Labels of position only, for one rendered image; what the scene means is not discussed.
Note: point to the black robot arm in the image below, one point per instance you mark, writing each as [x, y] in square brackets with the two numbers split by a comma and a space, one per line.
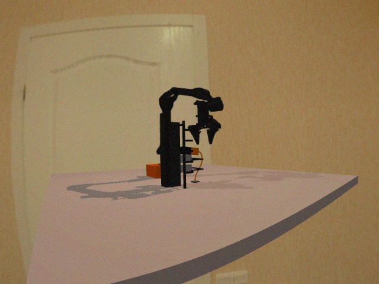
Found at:
[213, 104]

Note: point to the black rectangular post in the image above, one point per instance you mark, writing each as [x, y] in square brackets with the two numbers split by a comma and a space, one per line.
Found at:
[169, 152]

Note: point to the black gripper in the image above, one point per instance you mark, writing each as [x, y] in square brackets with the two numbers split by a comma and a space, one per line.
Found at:
[203, 119]

